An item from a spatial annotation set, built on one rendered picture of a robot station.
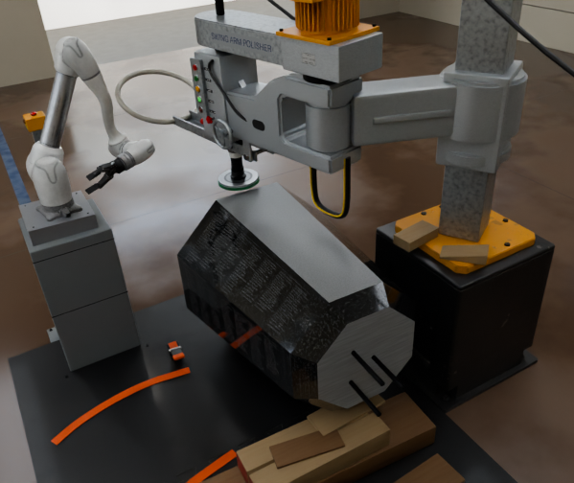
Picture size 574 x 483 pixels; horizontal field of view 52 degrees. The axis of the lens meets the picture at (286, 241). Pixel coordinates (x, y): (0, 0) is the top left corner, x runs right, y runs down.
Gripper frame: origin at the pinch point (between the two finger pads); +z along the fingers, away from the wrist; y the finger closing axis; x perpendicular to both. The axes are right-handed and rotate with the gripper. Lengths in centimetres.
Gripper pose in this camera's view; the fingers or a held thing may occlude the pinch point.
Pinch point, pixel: (89, 184)
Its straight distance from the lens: 310.9
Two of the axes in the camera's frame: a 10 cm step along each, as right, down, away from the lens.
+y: 3.2, -4.2, -8.5
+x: 7.0, 7.1, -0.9
